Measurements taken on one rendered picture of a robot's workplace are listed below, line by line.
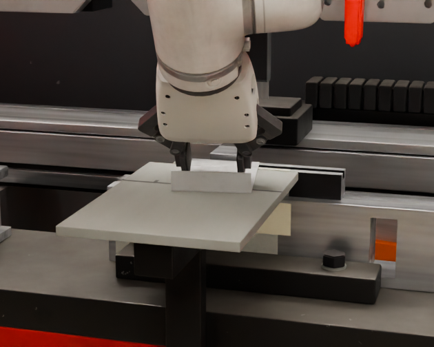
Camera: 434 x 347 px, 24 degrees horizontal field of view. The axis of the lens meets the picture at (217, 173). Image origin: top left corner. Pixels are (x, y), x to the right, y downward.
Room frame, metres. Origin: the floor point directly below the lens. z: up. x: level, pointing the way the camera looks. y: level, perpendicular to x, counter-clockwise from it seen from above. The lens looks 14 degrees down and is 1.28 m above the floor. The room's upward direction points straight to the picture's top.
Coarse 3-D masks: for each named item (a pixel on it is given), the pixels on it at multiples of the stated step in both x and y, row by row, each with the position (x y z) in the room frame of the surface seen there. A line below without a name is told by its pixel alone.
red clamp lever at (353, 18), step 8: (352, 0) 1.03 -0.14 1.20; (360, 0) 1.03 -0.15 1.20; (344, 8) 1.03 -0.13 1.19; (352, 8) 1.03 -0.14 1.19; (360, 8) 1.03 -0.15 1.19; (344, 16) 1.03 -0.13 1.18; (352, 16) 1.03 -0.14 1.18; (360, 16) 1.03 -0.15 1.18; (344, 24) 1.03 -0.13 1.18; (352, 24) 1.03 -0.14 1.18; (360, 24) 1.03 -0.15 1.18; (344, 32) 1.03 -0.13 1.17; (352, 32) 1.03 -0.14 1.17; (360, 32) 1.03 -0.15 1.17; (352, 40) 1.03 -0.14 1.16; (360, 40) 1.04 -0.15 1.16
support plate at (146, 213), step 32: (128, 192) 1.02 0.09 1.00; (160, 192) 1.02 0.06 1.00; (192, 192) 1.02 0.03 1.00; (224, 192) 1.02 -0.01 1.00; (256, 192) 1.02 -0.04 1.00; (64, 224) 0.90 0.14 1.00; (96, 224) 0.90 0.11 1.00; (128, 224) 0.90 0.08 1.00; (160, 224) 0.90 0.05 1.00; (192, 224) 0.90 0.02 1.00; (224, 224) 0.90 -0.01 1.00; (256, 224) 0.91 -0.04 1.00
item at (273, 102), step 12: (276, 96) 1.40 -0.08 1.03; (264, 108) 1.32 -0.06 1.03; (276, 108) 1.32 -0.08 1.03; (288, 108) 1.31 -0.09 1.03; (300, 108) 1.37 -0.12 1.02; (312, 108) 1.40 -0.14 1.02; (288, 120) 1.30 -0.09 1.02; (300, 120) 1.32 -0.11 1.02; (312, 120) 1.40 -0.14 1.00; (288, 132) 1.30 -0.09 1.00; (300, 132) 1.32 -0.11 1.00; (228, 144) 1.23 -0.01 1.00; (276, 144) 1.31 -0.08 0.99; (288, 144) 1.30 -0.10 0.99; (216, 156) 1.18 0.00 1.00; (228, 156) 1.17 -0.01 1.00
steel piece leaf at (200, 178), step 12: (192, 168) 1.11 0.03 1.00; (204, 168) 1.11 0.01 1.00; (216, 168) 1.11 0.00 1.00; (228, 168) 1.11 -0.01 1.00; (252, 168) 1.11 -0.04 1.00; (180, 180) 1.02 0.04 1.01; (192, 180) 1.02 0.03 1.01; (204, 180) 1.02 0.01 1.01; (216, 180) 1.02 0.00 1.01; (228, 180) 1.02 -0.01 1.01; (240, 180) 1.02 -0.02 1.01; (252, 180) 1.06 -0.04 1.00; (228, 192) 1.02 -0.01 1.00; (240, 192) 1.02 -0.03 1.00
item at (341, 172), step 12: (276, 168) 1.14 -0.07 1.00; (288, 168) 1.13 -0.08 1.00; (300, 168) 1.13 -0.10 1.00; (312, 168) 1.12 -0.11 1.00; (324, 168) 1.12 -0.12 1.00; (336, 168) 1.12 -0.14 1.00; (300, 180) 1.11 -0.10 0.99; (312, 180) 1.10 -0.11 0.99; (324, 180) 1.10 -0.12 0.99; (336, 180) 1.09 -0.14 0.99; (300, 192) 1.11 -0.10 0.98; (312, 192) 1.10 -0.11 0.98; (324, 192) 1.10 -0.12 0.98; (336, 192) 1.09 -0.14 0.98
